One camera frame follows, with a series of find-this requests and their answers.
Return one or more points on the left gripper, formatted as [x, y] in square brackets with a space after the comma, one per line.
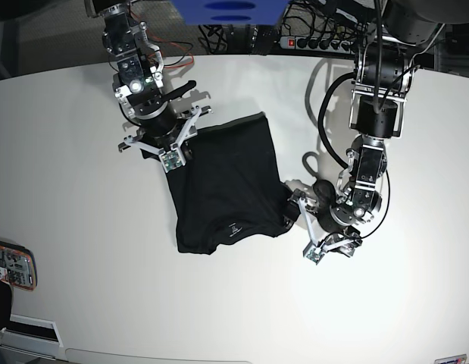
[330, 226]

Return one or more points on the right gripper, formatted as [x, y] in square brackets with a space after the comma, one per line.
[156, 135]

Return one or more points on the black T-shirt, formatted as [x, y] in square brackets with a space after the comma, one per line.
[231, 189]

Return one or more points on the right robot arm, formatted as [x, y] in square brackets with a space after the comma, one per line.
[138, 86]

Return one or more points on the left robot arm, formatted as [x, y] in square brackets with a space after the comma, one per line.
[384, 69]

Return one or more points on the white power strip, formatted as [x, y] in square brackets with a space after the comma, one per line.
[325, 44]

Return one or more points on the small printed package corner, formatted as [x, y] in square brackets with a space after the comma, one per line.
[459, 359]

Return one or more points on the white tray with black slot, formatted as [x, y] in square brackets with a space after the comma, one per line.
[31, 336]

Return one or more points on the black round object at left edge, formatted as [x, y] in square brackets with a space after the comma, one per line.
[6, 298]

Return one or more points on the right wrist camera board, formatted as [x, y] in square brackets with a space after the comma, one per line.
[172, 160]

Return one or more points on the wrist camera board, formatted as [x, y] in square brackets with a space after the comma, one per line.
[313, 253]
[172, 160]

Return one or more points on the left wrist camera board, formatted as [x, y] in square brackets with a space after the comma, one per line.
[313, 253]

